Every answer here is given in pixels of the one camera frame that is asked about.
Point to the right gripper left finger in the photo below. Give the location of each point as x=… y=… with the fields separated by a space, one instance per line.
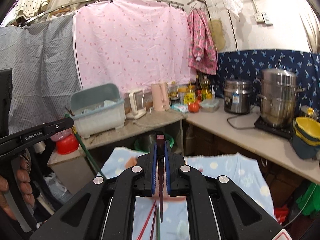
x=104 y=208

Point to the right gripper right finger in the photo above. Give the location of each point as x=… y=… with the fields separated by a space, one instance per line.
x=217 y=208

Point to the red chopstick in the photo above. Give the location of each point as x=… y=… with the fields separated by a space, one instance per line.
x=146 y=221

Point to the maroon chopstick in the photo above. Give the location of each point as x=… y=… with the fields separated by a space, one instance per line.
x=160 y=150

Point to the dark purple chopstick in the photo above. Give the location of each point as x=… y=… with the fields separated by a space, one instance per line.
x=153 y=223

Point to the dark green chopstick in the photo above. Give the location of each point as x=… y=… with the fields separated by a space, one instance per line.
x=158 y=221

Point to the person left hand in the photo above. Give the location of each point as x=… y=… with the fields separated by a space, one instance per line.
x=24 y=181

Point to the round fan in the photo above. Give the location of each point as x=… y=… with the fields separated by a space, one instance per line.
x=25 y=161

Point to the pink plastic basket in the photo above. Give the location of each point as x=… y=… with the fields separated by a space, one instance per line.
x=61 y=135

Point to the light blue patterned tablecloth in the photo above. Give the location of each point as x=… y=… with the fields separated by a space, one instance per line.
x=243 y=171

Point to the red plastic basin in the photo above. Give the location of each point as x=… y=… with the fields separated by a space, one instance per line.
x=67 y=145

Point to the teal white dish rack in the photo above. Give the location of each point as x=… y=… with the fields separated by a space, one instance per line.
x=97 y=109

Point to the grey striped curtain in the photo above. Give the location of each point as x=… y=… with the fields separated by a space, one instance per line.
x=44 y=74

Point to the clear food container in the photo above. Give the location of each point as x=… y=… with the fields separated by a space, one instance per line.
x=209 y=105

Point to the red tomato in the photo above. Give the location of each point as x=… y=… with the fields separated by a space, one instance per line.
x=194 y=107

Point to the black induction cooker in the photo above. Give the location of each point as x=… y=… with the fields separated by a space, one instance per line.
x=281 y=131

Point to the wet wipes pack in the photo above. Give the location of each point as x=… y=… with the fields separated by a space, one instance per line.
x=179 y=107

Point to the yellow teal bowl stack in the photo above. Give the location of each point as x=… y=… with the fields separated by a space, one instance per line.
x=305 y=138

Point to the yellow seasoning bag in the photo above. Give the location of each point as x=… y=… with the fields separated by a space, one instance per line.
x=189 y=98

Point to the yellow oil bottle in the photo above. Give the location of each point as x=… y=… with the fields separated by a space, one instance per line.
x=206 y=88

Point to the steel rice cooker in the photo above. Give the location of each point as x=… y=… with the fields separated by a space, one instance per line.
x=237 y=96

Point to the dark soy sauce bottle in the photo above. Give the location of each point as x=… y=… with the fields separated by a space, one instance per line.
x=198 y=89

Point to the pink electric kettle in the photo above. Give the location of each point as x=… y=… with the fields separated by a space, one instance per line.
x=160 y=97

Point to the steel stacked steamer pot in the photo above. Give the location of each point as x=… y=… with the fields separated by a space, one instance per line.
x=279 y=91

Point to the blue floral backsplash cloth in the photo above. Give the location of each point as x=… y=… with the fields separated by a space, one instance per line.
x=258 y=64

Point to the pink floral apron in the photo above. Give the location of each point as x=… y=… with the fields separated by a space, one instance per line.
x=203 y=55

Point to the pink dotted curtain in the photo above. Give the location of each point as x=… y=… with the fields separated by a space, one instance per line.
x=131 y=43

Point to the white hanging cloth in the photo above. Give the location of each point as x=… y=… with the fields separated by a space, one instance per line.
x=234 y=6

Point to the wall power socket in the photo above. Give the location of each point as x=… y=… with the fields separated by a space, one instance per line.
x=262 y=18

